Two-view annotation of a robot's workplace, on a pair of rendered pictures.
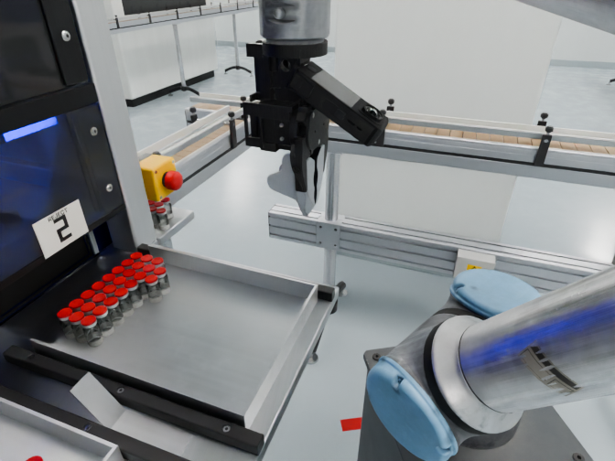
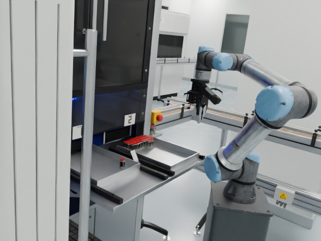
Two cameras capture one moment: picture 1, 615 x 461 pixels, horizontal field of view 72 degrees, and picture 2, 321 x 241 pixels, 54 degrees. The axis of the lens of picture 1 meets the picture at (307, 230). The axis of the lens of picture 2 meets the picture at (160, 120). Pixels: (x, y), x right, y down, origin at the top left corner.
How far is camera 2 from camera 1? 1.02 m
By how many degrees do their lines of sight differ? 21
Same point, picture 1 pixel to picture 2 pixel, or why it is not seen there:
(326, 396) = not seen: outside the picture
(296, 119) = (198, 96)
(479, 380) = (225, 152)
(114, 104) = (151, 90)
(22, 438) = (115, 161)
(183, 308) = (156, 151)
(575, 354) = (238, 138)
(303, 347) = (190, 165)
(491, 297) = not seen: hidden behind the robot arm
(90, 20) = (152, 67)
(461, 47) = not seen: hidden behind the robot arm
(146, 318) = (145, 151)
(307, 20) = (204, 75)
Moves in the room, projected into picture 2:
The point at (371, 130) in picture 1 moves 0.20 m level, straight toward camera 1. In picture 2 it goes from (215, 100) to (202, 108)
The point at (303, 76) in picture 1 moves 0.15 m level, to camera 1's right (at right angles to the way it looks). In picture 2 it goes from (202, 87) to (235, 91)
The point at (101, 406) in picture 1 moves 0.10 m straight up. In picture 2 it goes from (135, 158) to (136, 138)
